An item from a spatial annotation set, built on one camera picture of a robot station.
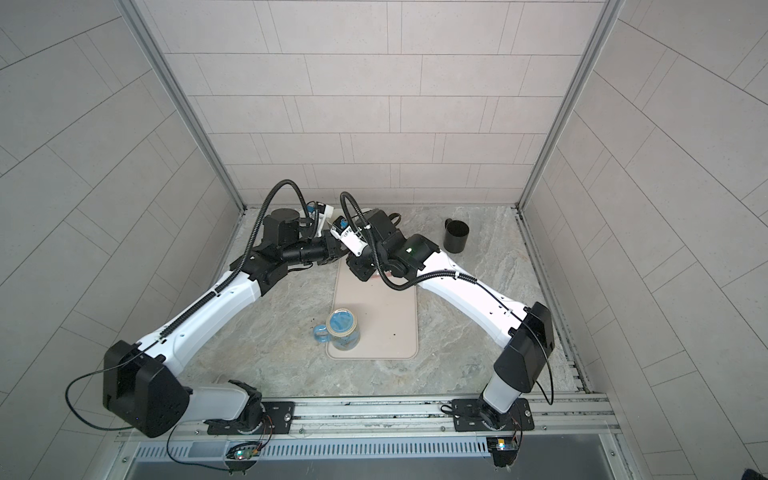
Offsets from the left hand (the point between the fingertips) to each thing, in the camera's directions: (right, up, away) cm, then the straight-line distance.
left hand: (366, 244), depth 70 cm
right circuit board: (+32, -47, -3) cm, 57 cm away
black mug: (+27, +1, +28) cm, 39 cm away
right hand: (-5, -3, +2) cm, 6 cm away
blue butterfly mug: (-7, -22, +4) cm, 23 cm away
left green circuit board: (-26, -46, -6) cm, 54 cm away
